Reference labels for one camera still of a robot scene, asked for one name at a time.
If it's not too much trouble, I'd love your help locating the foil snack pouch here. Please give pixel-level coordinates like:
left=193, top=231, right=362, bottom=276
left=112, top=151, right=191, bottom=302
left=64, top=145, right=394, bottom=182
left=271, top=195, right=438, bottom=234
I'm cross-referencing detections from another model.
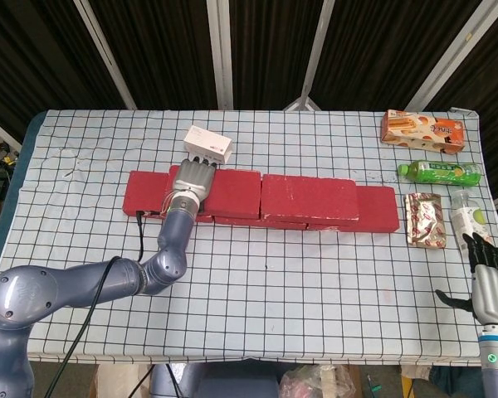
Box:
left=403, top=192, right=447, bottom=250

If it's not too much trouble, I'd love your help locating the orange snack box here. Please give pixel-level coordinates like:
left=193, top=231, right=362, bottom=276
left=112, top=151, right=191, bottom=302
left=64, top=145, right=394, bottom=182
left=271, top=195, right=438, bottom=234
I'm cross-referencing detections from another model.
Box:
left=380, top=109, right=467, bottom=157

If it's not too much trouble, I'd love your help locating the clear plastic bag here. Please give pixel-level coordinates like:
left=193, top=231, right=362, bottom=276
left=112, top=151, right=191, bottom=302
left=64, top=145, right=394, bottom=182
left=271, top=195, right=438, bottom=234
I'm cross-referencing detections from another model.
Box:
left=279, top=364, right=359, bottom=398

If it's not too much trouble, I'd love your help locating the red foam brick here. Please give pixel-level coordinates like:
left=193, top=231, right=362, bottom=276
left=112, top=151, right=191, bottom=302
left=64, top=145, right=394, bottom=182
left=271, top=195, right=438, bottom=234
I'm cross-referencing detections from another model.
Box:
left=167, top=164, right=263, bottom=221
left=213, top=212, right=309, bottom=231
left=306, top=184, right=401, bottom=235
left=260, top=173, right=362, bottom=222
left=124, top=170, right=215, bottom=223

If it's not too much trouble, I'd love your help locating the small white carton box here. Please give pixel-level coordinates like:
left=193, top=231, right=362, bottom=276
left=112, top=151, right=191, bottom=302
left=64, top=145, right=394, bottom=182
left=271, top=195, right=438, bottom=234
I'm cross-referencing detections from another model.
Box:
left=183, top=125, right=235, bottom=165

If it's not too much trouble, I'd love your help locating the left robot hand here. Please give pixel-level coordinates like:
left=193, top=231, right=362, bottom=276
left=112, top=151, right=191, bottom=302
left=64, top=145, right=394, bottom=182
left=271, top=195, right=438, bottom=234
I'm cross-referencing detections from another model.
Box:
left=171, top=155, right=218, bottom=201

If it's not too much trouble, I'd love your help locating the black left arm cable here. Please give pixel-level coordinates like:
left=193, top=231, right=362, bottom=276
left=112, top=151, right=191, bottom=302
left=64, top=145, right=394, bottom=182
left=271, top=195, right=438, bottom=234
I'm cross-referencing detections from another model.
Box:
left=44, top=210, right=147, bottom=398

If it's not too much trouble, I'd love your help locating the checked light blue tablecloth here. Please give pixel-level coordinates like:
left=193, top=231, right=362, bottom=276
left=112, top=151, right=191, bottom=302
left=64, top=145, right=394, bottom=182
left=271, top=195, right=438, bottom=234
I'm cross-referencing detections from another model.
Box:
left=0, top=108, right=498, bottom=366

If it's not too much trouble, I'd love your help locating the green drink bottle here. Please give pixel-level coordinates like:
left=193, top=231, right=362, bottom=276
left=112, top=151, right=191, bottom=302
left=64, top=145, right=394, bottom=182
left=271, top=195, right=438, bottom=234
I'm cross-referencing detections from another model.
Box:
left=398, top=159, right=483, bottom=187

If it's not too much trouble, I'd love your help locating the clear bottle white label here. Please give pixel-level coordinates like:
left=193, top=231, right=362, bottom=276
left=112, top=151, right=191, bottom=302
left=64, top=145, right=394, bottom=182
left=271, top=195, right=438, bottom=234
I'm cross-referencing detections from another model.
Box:
left=449, top=189, right=495, bottom=255

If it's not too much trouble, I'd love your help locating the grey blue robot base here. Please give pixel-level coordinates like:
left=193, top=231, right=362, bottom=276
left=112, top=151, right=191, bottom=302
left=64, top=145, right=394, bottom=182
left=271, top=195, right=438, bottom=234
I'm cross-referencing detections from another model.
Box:
left=149, top=362, right=281, bottom=398

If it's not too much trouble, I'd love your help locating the dark brown curtain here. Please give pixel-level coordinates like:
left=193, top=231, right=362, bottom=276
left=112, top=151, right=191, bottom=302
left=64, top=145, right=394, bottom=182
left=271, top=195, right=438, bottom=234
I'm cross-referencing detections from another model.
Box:
left=0, top=0, right=498, bottom=200

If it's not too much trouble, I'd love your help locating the white frame pole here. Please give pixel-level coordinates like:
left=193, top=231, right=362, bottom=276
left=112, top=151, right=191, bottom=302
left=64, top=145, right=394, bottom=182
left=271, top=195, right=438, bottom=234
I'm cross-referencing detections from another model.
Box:
left=220, top=0, right=236, bottom=111
left=405, top=0, right=491, bottom=113
left=282, top=0, right=339, bottom=113
left=206, top=0, right=230, bottom=111
left=73, top=0, right=138, bottom=111

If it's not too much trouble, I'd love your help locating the white bag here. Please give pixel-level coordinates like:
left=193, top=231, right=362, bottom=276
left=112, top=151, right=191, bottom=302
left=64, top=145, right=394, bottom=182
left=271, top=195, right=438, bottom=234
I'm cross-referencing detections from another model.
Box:
left=91, top=363, right=153, bottom=398

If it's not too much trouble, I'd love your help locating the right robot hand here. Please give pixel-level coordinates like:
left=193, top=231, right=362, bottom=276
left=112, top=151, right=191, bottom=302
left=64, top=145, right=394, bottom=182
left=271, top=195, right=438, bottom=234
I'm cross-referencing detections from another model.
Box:
left=434, top=231, right=498, bottom=328

